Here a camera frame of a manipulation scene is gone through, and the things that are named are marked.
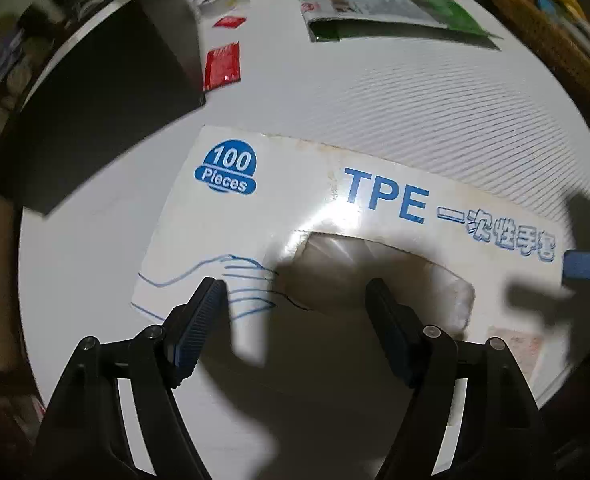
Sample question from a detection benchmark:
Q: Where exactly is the white disposable glove box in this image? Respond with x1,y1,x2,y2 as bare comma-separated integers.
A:
130,124,576,396

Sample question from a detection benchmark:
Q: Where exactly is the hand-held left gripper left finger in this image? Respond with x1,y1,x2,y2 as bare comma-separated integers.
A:
31,276,228,480

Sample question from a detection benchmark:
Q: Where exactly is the large red sachet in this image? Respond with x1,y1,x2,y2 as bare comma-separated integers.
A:
202,42,243,92

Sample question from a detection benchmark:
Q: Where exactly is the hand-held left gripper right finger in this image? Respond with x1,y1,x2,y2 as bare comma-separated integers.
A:
365,277,561,480

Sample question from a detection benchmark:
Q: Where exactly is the green seaweed package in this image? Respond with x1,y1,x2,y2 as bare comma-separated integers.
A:
295,0,503,51

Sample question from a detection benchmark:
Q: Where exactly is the wicker basket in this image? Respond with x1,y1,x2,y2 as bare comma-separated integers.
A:
484,0,590,107

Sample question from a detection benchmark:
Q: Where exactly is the black storage box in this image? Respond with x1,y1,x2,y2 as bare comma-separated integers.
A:
0,0,208,216

